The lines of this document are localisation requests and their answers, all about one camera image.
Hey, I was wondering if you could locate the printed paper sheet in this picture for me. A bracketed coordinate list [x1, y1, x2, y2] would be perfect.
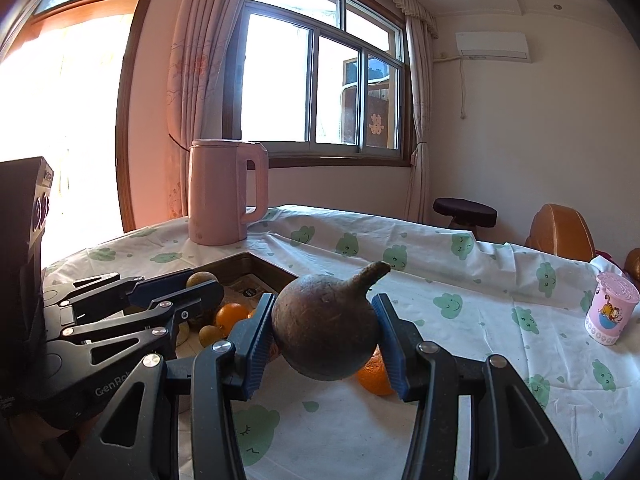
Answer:
[222, 272, 281, 311]

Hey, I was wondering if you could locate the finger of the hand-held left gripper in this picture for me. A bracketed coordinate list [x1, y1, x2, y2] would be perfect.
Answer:
[30, 280, 224, 431]
[42, 270, 193, 328]

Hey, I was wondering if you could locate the sliding glass window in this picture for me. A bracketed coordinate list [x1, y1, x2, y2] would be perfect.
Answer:
[232, 0, 413, 166]

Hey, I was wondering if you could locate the white green-printed tablecloth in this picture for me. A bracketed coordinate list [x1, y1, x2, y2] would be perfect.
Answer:
[42, 204, 640, 480]

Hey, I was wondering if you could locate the wooden framed glass door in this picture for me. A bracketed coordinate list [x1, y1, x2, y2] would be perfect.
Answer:
[0, 0, 151, 268]

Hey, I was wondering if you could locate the brown round stemmed fruit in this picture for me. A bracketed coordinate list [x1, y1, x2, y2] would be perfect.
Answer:
[271, 261, 392, 381]

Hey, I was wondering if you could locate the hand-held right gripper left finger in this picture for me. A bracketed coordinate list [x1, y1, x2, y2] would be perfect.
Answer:
[62, 292, 278, 480]

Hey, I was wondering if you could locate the pink electric kettle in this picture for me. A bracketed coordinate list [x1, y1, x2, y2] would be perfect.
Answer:
[187, 139, 270, 247]

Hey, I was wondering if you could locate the smooth orange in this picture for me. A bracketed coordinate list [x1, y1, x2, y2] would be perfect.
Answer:
[356, 347, 396, 397]
[215, 302, 253, 336]

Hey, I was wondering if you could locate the brown wooden chair back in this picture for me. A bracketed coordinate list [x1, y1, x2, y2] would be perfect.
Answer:
[525, 203, 597, 262]

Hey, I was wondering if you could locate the white air conditioner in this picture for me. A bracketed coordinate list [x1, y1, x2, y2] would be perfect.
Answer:
[455, 31, 532, 63]

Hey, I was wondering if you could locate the black round stool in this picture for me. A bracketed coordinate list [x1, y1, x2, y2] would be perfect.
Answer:
[432, 197, 498, 241]

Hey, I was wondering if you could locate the pink cartoon lidded cup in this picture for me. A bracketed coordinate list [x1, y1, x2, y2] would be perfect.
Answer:
[584, 272, 640, 347]

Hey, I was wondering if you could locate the pink metal tin box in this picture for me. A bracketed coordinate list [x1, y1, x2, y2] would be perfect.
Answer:
[172, 252, 301, 361]

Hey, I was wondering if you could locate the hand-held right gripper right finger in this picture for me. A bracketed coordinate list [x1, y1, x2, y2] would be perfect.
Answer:
[371, 292, 583, 480]

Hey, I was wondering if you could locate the dark passion fruit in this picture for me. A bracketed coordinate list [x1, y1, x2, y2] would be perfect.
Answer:
[187, 310, 218, 330]

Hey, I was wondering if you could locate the pale pink curtain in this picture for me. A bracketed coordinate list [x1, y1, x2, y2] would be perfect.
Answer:
[404, 15, 438, 223]
[165, 0, 261, 221]

